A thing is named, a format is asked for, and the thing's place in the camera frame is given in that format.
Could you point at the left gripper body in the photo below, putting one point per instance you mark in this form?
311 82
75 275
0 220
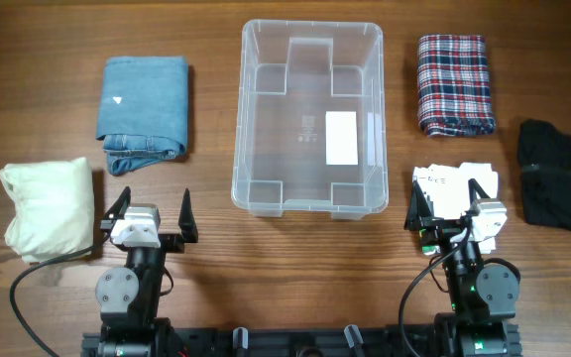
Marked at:
171 243

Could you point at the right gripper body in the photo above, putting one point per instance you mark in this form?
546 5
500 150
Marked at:
440 231

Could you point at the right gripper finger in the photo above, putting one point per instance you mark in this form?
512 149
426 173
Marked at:
477 196
419 214

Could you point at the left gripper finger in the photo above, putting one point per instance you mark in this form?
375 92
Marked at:
117 210
186 221

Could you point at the white printed t-shirt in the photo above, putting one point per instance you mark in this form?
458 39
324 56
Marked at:
447 189

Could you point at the black garment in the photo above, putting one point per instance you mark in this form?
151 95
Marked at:
544 157

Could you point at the red plaid shirt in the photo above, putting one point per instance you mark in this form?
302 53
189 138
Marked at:
453 82

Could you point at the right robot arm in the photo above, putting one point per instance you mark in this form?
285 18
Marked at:
482 292

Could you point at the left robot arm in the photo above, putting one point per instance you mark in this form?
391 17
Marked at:
129 296

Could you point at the clear plastic storage container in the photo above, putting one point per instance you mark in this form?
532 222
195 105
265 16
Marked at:
311 125

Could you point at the folded cream white cloth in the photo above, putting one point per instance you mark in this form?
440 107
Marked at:
54 208

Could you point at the folded blue denim jeans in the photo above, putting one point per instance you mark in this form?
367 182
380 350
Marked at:
143 112

